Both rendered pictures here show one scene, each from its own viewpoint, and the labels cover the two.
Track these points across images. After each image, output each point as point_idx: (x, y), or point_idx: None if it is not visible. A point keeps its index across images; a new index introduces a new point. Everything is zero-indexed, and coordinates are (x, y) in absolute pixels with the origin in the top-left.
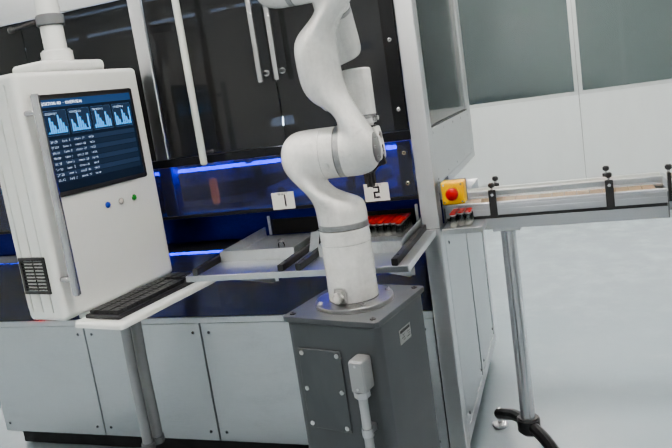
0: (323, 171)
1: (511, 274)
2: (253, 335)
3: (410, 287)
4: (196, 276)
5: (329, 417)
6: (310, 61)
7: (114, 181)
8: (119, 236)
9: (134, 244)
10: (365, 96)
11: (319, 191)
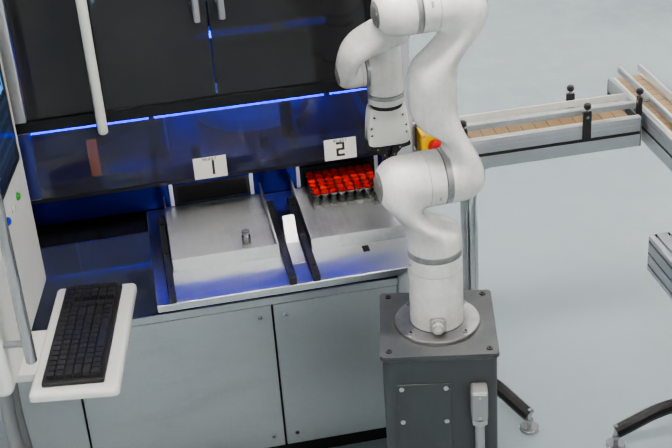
0: (433, 204)
1: (470, 217)
2: (155, 339)
3: (477, 293)
4: (174, 304)
5: (427, 445)
6: (438, 97)
7: (7, 185)
8: (18, 259)
9: (26, 262)
10: (399, 73)
11: (426, 224)
